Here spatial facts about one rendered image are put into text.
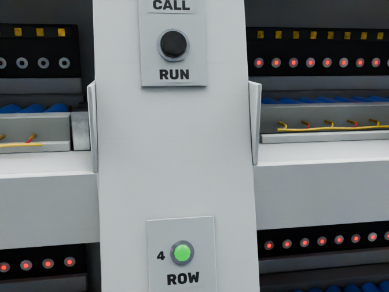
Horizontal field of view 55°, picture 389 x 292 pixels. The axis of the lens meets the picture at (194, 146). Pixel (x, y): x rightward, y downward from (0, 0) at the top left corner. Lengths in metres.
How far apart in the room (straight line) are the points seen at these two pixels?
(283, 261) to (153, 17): 0.30
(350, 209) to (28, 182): 0.20
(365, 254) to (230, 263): 0.27
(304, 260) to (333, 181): 0.20
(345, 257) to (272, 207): 0.23
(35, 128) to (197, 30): 0.13
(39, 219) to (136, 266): 0.06
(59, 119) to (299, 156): 0.17
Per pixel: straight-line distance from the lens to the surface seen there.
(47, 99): 0.39
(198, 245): 0.23
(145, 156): 0.22
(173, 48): 0.23
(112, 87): 0.23
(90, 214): 0.23
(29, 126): 0.28
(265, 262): 0.43
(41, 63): 0.42
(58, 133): 0.28
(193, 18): 0.24
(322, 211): 0.27
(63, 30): 0.41
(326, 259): 0.46
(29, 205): 0.24
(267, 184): 0.24
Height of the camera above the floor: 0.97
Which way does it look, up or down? 3 degrees up
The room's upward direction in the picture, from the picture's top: 3 degrees counter-clockwise
